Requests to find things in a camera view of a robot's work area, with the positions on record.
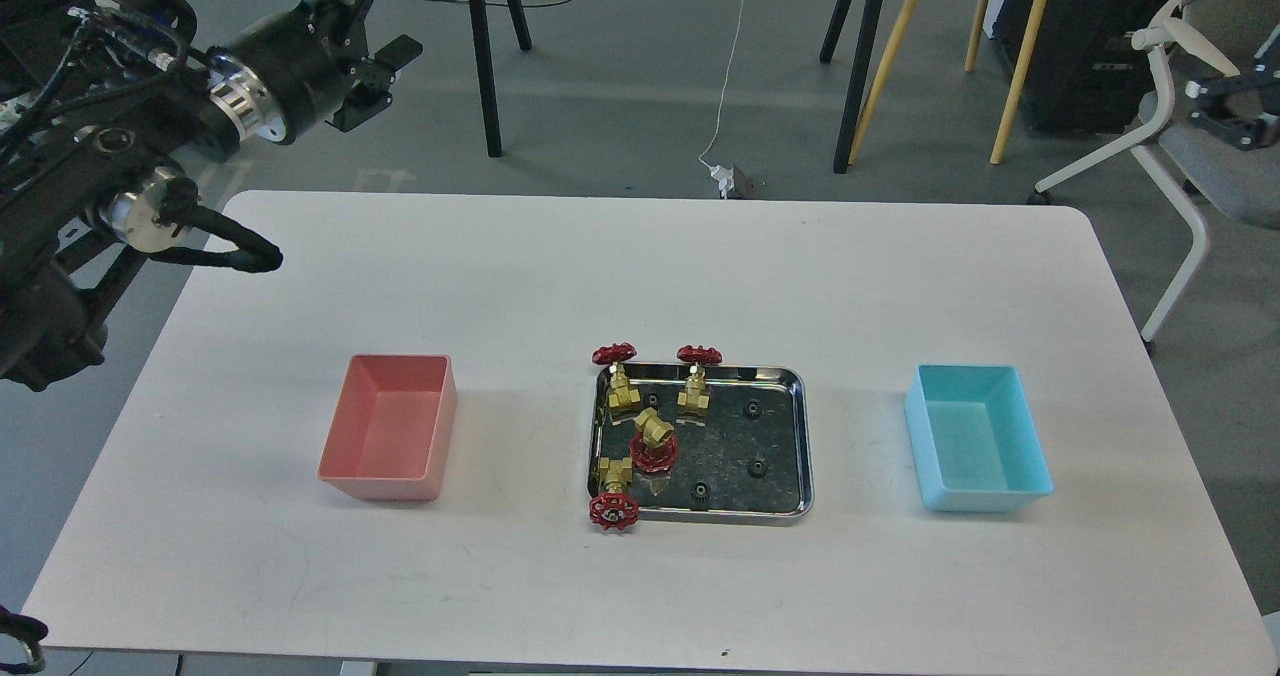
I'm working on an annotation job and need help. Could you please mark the grey white office chair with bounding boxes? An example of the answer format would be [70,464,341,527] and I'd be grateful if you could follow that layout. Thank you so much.
[1030,0,1279,344]

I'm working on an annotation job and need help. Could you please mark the black tripod legs left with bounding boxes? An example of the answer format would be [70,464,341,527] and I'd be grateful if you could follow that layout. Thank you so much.
[462,0,534,157]

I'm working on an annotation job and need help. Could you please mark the black tripod legs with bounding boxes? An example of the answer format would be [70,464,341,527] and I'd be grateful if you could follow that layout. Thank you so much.
[819,0,884,174]
[462,0,534,157]

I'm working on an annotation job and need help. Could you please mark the pink plastic box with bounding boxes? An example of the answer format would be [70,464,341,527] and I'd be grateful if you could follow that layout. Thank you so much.
[317,353,458,502]

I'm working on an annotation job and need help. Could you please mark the brass valve bottom left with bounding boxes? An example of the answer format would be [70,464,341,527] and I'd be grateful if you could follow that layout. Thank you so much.
[588,456,639,533]

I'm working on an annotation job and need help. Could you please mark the white cable on floor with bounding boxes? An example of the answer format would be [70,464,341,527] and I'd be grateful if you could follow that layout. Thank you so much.
[698,0,756,169]

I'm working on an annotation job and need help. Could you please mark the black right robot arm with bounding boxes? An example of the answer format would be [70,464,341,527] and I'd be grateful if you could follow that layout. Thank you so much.
[1185,64,1279,151]

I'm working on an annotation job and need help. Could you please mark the black tripod legs right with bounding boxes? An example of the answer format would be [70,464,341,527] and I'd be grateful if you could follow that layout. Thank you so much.
[819,0,884,174]

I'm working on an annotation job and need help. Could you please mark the brass valve top left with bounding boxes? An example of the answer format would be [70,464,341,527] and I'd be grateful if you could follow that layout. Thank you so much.
[591,342,643,420]

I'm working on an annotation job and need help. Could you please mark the brass valve top middle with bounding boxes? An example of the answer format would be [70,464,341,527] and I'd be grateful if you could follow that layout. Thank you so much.
[676,344,723,421]

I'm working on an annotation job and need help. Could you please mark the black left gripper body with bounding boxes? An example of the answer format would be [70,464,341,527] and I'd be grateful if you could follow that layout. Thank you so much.
[285,0,422,133]

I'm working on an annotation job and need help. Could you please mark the blue plastic box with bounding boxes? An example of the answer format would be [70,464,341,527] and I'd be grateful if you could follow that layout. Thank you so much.
[904,364,1055,515]

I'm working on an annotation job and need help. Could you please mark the wooden yellow easel legs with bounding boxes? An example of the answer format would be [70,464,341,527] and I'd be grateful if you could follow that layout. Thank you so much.
[849,0,1061,166]

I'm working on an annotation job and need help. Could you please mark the black cabinet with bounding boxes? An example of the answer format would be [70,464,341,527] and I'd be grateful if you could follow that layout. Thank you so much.
[1020,0,1169,137]

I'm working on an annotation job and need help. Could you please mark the white power adapter plug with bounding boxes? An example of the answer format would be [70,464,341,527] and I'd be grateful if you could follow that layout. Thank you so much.
[709,165,756,198]

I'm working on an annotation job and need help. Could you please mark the brass valve red handle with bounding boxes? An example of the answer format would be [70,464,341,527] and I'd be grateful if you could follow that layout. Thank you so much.
[628,407,678,474]

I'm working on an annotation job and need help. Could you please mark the stainless steel tray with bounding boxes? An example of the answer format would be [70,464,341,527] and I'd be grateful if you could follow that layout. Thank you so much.
[588,362,815,524]

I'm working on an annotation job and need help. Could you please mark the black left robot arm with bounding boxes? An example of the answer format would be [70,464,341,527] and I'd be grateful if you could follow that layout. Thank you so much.
[1,0,422,392]

